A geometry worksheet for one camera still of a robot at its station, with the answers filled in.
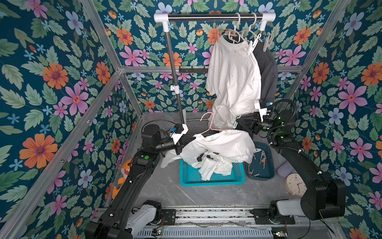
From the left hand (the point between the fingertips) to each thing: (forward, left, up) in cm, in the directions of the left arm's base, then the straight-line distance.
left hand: (194, 137), depth 65 cm
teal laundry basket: (-5, +4, -33) cm, 34 cm away
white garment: (0, -10, -16) cm, 19 cm away
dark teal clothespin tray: (-3, -41, -33) cm, 52 cm away
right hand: (+6, -22, +4) cm, 24 cm away
